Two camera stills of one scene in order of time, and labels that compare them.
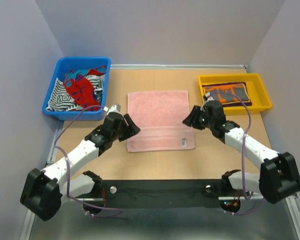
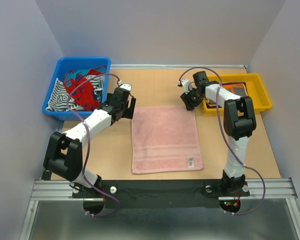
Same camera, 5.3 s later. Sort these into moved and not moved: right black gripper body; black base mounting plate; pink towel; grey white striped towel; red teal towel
Moved: pink towel; right black gripper body
Not moved: grey white striped towel; red teal towel; black base mounting plate
